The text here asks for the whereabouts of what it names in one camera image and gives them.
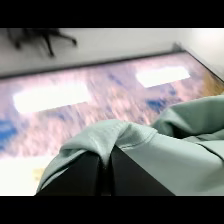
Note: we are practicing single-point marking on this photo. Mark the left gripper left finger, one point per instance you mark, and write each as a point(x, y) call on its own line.
point(80, 176)

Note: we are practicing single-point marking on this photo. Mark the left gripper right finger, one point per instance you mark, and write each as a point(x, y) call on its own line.
point(133, 176)

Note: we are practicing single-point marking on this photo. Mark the pale green T-shirt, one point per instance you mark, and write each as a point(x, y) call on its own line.
point(173, 156)

